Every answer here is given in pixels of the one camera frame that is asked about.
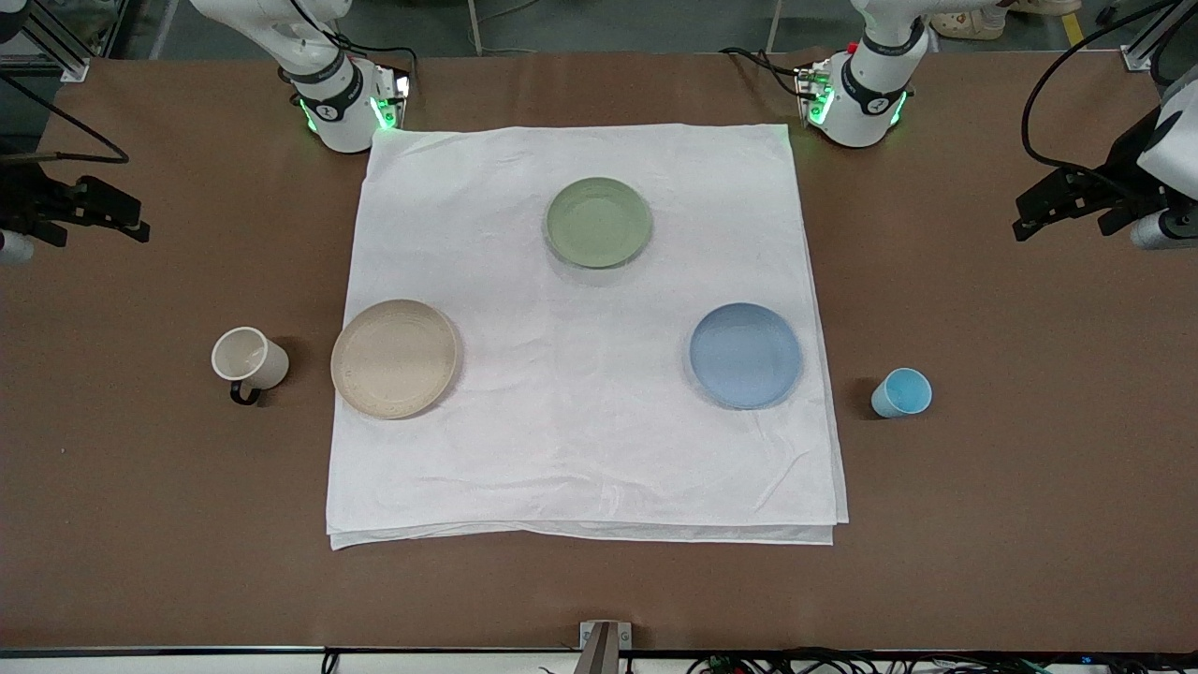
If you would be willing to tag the white square cloth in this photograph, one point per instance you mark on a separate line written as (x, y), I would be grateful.
(580, 449)

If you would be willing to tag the light blue cup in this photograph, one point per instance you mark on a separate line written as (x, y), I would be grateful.
(900, 393)

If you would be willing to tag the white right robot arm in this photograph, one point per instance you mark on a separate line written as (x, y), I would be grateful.
(328, 103)

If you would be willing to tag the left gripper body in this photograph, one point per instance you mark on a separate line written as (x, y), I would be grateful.
(1127, 161)

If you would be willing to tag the beige round plate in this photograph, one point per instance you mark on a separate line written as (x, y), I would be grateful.
(393, 360)

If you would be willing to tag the beige shoe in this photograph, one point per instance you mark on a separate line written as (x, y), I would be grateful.
(969, 21)

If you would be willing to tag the blue round plate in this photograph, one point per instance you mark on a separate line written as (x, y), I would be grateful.
(746, 356)

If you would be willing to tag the green round plate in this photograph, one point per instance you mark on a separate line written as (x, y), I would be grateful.
(599, 223)

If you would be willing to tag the gray metal camera bracket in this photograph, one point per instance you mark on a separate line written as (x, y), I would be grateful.
(604, 646)

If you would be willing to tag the aluminium frame profile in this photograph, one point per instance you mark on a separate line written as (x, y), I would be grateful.
(56, 51)
(1146, 47)

